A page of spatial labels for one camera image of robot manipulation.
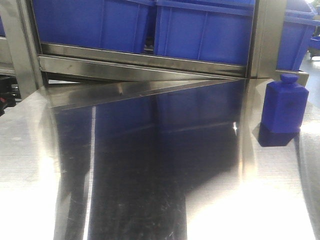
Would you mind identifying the blue bin on upper shelf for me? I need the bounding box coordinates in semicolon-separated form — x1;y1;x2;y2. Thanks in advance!
32;0;155;54

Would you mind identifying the blue hexagonal plastic part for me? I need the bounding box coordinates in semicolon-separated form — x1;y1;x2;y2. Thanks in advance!
261;73;309;134

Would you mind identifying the blue bin far right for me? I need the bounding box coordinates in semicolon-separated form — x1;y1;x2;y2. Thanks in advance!
276;10;320;71

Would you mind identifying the stainless steel shelf rack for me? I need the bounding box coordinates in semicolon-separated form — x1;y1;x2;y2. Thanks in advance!
0;0;310;109

